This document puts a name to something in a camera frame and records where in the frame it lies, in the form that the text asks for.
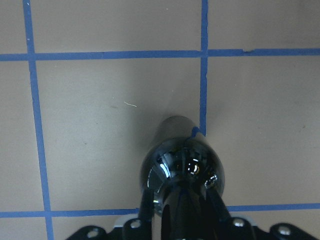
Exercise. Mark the dark wine bottle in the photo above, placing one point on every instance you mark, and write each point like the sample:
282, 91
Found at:
180, 167

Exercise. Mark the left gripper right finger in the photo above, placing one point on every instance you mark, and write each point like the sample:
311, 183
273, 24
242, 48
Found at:
217, 205

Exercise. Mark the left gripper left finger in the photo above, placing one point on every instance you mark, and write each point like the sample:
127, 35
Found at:
147, 208

